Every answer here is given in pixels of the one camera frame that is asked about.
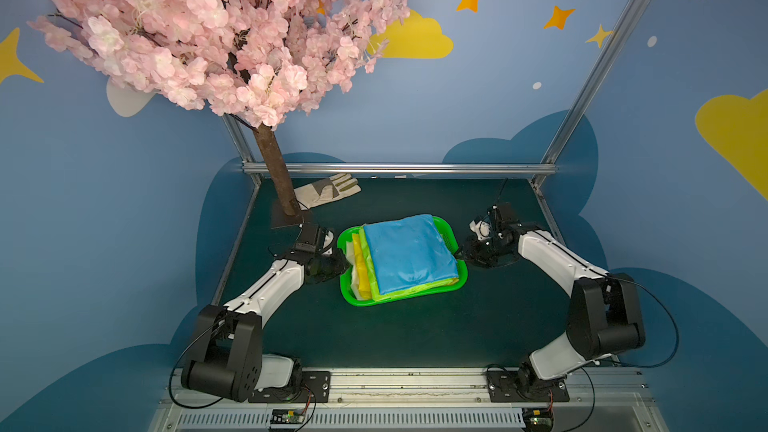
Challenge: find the aluminium frame post right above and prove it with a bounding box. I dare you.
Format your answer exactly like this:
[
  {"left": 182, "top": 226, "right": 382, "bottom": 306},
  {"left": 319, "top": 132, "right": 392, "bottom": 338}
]
[{"left": 541, "top": 0, "right": 652, "bottom": 166}]

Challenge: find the yellow raincoat back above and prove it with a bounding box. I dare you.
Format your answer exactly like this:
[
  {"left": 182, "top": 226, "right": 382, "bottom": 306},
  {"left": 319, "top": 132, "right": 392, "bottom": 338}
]
[{"left": 352, "top": 233, "right": 372, "bottom": 301}]

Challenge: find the beige folded cloth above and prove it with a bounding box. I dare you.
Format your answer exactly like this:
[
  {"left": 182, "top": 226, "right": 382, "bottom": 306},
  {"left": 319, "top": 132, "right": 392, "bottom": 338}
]
[{"left": 294, "top": 173, "right": 361, "bottom": 210}]

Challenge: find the white raincoat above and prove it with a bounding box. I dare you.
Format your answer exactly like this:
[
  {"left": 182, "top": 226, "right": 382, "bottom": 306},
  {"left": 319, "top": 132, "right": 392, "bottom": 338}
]
[{"left": 346, "top": 245, "right": 363, "bottom": 301}]

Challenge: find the lime green raincoat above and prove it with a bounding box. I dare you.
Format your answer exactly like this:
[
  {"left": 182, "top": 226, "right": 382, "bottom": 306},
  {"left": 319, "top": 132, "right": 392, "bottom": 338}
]
[{"left": 358, "top": 226, "right": 461, "bottom": 302}]

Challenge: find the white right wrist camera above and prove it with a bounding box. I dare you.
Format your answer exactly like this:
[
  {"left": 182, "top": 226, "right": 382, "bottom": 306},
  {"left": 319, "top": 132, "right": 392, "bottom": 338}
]
[{"left": 469, "top": 220, "right": 492, "bottom": 241}]

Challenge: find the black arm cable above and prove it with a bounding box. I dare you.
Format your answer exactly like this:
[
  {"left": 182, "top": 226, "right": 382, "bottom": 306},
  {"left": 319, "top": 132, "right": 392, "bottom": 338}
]
[
  {"left": 167, "top": 323, "right": 226, "bottom": 410},
  {"left": 611, "top": 275, "right": 681, "bottom": 370}
]

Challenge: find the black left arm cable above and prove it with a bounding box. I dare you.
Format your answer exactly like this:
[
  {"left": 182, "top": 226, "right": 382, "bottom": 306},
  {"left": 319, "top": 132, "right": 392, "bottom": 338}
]
[{"left": 167, "top": 323, "right": 226, "bottom": 410}]

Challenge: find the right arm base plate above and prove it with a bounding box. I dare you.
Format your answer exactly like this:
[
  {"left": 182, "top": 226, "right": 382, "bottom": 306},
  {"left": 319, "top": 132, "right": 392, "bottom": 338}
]
[{"left": 484, "top": 367, "right": 570, "bottom": 403}]

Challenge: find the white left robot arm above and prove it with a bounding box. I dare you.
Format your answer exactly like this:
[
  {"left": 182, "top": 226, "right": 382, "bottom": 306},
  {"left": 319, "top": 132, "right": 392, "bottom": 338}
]
[{"left": 177, "top": 224, "right": 348, "bottom": 402}]

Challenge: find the aluminium frame crossbar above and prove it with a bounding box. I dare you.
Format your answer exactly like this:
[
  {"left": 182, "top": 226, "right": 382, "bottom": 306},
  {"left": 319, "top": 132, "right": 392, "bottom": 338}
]
[{"left": 242, "top": 161, "right": 558, "bottom": 176}]

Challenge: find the aluminium frame post left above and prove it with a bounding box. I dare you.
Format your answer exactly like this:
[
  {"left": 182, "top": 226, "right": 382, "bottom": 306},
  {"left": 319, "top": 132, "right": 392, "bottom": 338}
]
[{"left": 222, "top": 114, "right": 262, "bottom": 191}]

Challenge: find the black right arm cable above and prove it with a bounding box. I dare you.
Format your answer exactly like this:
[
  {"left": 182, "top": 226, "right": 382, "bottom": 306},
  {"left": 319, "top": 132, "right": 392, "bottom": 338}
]
[{"left": 611, "top": 275, "right": 681, "bottom": 370}]

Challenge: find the right circuit board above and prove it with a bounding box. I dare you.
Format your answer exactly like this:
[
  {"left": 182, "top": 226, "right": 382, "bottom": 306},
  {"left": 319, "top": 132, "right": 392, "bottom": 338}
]
[{"left": 522, "top": 409, "right": 554, "bottom": 432}]

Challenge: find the tree base plate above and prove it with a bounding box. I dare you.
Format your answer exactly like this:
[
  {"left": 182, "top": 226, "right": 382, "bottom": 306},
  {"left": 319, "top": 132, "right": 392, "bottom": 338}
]
[{"left": 270, "top": 200, "right": 313, "bottom": 229}]

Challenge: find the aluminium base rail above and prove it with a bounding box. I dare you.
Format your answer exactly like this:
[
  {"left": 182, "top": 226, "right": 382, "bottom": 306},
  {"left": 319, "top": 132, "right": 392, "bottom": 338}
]
[{"left": 149, "top": 367, "right": 668, "bottom": 431}]

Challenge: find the left circuit board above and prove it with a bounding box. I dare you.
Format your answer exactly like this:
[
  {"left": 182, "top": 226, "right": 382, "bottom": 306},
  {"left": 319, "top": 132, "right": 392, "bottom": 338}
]
[{"left": 269, "top": 409, "right": 308, "bottom": 427}]

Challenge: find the pink cherry blossom tree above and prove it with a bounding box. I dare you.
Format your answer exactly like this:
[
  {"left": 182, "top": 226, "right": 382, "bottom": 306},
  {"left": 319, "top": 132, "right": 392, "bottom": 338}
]
[{"left": 34, "top": 0, "right": 410, "bottom": 215}]

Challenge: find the blue raincoat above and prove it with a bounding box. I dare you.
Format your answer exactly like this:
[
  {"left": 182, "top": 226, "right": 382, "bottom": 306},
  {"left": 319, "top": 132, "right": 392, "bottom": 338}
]
[{"left": 362, "top": 213, "right": 461, "bottom": 296}]

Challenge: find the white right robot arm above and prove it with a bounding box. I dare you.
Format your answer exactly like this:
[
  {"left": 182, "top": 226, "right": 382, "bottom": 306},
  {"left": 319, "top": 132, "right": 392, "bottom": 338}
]
[{"left": 461, "top": 203, "right": 646, "bottom": 385}]

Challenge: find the aluminium frame post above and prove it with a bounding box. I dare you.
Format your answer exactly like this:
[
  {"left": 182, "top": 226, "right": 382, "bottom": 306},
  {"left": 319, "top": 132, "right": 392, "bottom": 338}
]
[
  {"left": 541, "top": 0, "right": 652, "bottom": 166},
  {"left": 222, "top": 114, "right": 262, "bottom": 191}
]

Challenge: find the circuit board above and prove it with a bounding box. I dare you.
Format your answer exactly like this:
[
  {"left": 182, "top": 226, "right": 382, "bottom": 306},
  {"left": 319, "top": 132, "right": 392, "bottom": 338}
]
[
  {"left": 269, "top": 409, "right": 308, "bottom": 427},
  {"left": 522, "top": 409, "right": 554, "bottom": 432}
]

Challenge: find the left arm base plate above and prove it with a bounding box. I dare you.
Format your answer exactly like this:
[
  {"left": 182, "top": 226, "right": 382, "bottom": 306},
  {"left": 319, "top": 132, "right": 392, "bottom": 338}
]
[{"left": 248, "top": 370, "right": 332, "bottom": 404}]

